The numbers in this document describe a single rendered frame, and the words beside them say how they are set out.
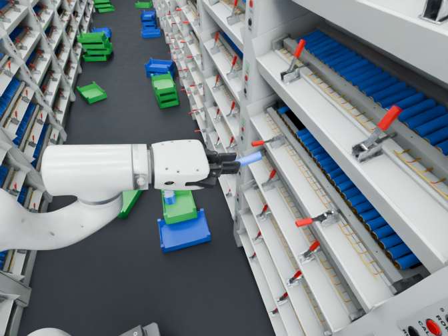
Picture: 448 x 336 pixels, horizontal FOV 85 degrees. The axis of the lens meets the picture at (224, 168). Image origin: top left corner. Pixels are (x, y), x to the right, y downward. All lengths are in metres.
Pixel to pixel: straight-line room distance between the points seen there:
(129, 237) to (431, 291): 1.56
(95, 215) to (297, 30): 0.66
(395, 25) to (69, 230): 0.54
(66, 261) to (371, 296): 1.62
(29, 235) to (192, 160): 0.26
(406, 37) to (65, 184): 0.50
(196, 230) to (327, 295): 1.08
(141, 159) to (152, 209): 1.39
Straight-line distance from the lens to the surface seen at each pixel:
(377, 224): 0.59
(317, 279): 0.76
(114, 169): 0.44
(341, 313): 0.75
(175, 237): 1.66
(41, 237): 0.45
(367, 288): 0.57
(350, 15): 0.45
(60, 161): 0.45
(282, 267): 0.97
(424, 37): 0.36
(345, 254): 0.58
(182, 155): 0.46
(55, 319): 1.72
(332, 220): 0.59
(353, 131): 0.50
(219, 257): 1.58
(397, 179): 0.44
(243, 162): 0.51
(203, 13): 1.42
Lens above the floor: 1.45
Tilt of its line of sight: 47 degrees down
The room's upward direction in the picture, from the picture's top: straight up
